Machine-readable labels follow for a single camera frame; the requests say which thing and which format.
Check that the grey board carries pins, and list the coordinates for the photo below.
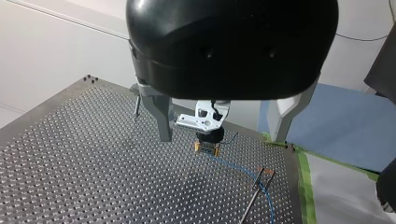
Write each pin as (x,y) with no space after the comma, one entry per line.
(339,124)

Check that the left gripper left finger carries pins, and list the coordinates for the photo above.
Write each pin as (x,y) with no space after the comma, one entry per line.
(162,115)

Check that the black panel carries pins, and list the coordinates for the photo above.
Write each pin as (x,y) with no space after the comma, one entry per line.
(384,71)

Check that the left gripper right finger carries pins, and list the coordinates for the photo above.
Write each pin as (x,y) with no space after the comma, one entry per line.
(285,116)

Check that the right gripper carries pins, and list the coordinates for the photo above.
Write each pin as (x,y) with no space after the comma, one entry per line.
(211,135)

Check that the metal post with orange clip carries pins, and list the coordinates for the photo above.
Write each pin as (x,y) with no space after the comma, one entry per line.
(256,190)

